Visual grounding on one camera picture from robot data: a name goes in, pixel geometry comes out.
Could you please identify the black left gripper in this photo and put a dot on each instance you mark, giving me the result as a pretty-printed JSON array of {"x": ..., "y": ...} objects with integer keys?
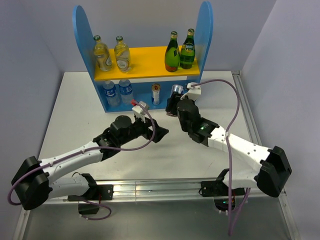
[{"x": 155, "y": 135}]

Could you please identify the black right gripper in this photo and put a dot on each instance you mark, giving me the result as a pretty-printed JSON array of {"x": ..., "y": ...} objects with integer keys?
[{"x": 175, "y": 98}]

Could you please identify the Red Bull can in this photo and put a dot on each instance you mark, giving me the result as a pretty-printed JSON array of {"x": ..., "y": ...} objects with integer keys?
[
  {"x": 155, "y": 93},
  {"x": 177, "y": 90}
]

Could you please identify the green Perrier bottle yellow label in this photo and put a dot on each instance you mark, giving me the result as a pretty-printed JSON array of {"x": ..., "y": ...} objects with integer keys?
[{"x": 187, "y": 53}]

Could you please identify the clear Chang water bottle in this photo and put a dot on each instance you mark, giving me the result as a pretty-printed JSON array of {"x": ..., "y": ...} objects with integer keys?
[{"x": 122, "y": 55}]

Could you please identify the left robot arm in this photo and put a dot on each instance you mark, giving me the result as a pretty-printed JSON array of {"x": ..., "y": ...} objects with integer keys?
[{"x": 36, "y": 181}]

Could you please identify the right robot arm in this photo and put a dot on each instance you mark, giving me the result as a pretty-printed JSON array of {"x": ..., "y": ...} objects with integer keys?
[{"x": 268, "y": 168}]

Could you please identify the blue shelf yellow board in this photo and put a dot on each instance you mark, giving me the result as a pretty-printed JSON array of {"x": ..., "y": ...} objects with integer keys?
[{"x": 148, "y": 62}]

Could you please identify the plastic water bottle blue label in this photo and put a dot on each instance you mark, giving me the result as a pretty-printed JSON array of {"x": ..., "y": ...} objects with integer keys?
[{"x": 111, "y": 94}]

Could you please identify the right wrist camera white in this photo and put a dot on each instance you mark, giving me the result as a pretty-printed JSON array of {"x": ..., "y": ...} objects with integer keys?
[{"x": 193, "y": 92}]

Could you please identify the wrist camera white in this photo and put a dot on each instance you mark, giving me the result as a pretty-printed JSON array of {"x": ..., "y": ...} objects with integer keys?
[
  {"x": 139, "y": 109},
  {"x": 193, "y": 92}
]

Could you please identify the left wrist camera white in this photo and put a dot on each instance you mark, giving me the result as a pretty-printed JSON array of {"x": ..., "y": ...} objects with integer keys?
[{"x": 139, "y": 109}]

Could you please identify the aluminium frame rail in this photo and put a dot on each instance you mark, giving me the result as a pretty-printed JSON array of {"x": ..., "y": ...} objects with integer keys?
[{"x": 163, "y": 201}]

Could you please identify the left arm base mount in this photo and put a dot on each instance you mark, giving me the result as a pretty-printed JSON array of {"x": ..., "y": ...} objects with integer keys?
[{"x": 99, "y": 193}]

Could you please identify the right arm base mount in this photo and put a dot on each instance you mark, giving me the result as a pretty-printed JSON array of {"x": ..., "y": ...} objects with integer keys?
[{"x": 220, "y": 192}]

